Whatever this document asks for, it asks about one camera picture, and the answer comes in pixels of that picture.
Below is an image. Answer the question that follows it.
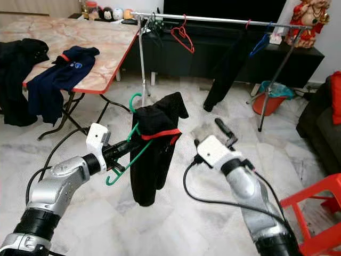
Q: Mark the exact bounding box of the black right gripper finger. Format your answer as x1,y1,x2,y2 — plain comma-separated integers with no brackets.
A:
214,117,235,140

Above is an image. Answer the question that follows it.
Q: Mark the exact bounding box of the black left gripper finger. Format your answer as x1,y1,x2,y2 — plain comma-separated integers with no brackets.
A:
120,138,140,157

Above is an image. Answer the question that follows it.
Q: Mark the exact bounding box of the green clothes hanger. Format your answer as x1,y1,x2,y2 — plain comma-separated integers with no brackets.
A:
105,92,153,187

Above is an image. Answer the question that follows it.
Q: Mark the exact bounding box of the black shirt red collar band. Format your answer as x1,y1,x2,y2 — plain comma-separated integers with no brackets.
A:
130,91,190,208

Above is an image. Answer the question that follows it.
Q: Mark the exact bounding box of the blue clothes hanger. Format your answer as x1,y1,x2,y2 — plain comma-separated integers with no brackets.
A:
249,22,273,58

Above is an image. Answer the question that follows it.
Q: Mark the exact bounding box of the black clothes hanger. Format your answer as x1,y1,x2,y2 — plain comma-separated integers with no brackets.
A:
143,14,166,39

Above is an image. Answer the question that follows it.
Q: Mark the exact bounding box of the orange bin teal liner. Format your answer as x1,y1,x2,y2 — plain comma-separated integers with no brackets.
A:
251,79,294,117

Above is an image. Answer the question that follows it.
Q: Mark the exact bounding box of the black shirt yellow logo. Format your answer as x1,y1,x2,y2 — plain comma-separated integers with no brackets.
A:
203,26,253,113

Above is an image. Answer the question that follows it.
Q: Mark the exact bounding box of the black television console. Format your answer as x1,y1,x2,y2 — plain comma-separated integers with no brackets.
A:
121,20,326,89

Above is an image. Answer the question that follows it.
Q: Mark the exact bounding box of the dark brown fabric sofa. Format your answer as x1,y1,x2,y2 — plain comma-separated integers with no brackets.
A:
296,74,341,174

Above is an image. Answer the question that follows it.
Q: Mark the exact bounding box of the navy blue shirt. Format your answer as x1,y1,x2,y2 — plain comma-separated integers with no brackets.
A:
26,46,101,126

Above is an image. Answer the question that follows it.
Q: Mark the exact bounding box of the red plastic stool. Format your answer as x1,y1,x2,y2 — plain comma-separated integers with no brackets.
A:
279,173,341,256

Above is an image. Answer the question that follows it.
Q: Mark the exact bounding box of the pink white tissue box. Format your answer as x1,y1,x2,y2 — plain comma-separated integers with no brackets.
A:
269,27,285,46

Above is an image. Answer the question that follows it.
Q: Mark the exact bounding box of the silver metal clothes rack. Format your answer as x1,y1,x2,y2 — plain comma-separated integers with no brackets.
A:
130,11,313,133

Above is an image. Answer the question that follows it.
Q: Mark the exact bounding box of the pink marble folding table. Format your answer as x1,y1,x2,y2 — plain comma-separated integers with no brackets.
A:
0,15,140,141

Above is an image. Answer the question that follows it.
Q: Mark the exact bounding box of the red cushion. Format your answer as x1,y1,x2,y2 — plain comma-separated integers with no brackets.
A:
329,70,341,126

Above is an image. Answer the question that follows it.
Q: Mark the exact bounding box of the black flat television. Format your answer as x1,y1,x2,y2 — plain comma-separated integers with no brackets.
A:
162,0,288,23

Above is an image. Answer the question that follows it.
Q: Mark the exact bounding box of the black garment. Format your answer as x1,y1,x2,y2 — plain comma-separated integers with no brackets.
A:
0,38,50,128

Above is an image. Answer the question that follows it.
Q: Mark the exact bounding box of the black mouse plush ball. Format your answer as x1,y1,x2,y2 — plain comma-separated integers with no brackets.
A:
100,6,114,21

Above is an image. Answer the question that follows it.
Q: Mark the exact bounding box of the red deity figurine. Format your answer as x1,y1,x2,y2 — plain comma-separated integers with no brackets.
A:
285,0,331,49

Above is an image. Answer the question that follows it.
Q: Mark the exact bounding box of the glass jar red lid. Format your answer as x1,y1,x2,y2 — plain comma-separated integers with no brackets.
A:
85,1,100,20

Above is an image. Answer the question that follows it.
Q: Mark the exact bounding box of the gold blue trophy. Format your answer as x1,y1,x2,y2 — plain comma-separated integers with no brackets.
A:
78,0,90,20

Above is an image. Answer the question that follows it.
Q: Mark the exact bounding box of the light wooden cabinet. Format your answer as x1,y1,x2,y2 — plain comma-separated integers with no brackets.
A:
0,0,80,18

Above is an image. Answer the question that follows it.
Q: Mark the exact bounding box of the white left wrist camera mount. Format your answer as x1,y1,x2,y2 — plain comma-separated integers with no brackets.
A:
86,122,113,171

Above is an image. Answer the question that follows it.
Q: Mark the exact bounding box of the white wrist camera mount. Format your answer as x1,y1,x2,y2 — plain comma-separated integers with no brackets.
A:
197,134,233,169
86,122,113,171

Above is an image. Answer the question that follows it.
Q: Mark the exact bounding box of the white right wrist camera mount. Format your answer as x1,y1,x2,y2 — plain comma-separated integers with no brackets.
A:
197,134,233,169

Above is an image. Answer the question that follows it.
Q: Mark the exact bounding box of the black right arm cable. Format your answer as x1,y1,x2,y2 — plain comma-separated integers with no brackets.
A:
182,139,289,225

